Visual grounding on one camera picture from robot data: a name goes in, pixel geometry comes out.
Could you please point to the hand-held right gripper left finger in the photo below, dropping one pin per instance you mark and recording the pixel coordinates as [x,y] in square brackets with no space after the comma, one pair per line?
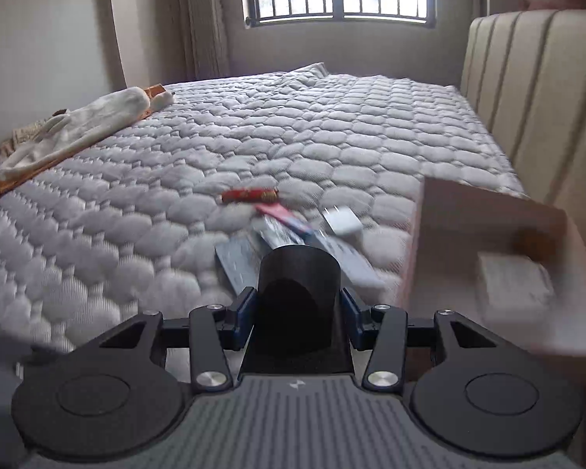
[246,316]

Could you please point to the quilted grey mattress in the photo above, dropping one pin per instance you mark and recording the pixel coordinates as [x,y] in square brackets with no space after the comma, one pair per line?
[254,127]

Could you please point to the white garment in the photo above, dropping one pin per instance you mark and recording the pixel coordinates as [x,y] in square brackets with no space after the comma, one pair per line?
[83,119]

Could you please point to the beige curtain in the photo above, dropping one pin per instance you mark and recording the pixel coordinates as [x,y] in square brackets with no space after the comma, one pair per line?
[202,14]

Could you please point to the beige padded headboard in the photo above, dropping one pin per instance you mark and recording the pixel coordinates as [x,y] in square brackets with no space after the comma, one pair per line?
[532,83]

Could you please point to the orange small item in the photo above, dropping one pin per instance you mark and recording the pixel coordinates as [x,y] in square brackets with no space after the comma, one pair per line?
[534,245]

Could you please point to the pink and blue toothpaste tube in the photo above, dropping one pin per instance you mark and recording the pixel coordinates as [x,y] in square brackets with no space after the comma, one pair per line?
[285,217]

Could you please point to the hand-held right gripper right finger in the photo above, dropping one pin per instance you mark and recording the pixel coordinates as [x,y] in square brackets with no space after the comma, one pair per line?
[351,323]

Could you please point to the black cylindrical cup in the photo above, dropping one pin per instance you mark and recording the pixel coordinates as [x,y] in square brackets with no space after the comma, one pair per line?
[298,298]

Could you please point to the long grey-blue carton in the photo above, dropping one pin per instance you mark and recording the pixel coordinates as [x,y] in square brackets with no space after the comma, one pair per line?
[356,264]

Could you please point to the white small box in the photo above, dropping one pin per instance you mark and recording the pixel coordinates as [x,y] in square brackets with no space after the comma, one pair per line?
[512,278]

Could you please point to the beige patterned cloth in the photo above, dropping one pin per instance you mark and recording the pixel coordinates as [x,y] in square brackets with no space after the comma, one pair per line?
[27,134]

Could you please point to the red lighter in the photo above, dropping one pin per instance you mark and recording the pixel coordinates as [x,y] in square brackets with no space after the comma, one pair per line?
[249,196]

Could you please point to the pink cardboard box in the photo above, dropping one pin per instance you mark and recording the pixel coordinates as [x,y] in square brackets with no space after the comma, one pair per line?
[451,215]

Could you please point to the white plug charger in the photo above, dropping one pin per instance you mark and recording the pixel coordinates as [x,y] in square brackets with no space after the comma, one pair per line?
[343,221]

